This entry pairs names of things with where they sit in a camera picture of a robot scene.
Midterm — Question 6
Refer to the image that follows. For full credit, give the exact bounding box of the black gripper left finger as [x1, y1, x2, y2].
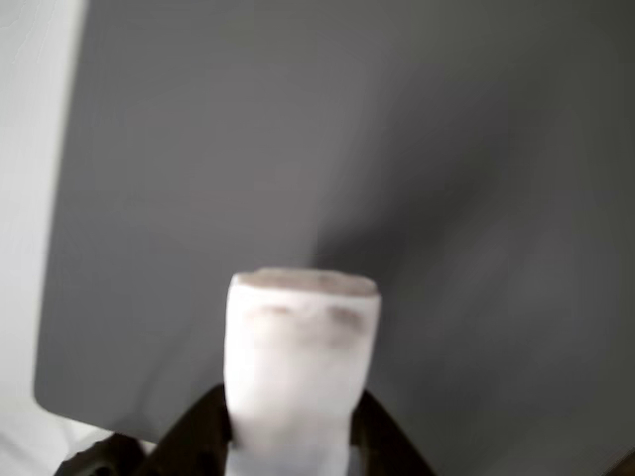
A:
[133, 384, 234, 476]

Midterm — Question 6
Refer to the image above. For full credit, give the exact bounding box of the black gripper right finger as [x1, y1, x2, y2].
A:
[349, 389, 438, 476]

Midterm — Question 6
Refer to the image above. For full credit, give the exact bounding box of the white rectangular block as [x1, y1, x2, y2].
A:
[223, 267, 383, 476]

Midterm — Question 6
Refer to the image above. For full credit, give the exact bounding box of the grey desk mat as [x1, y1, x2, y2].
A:
[32, 0, 635, 476]

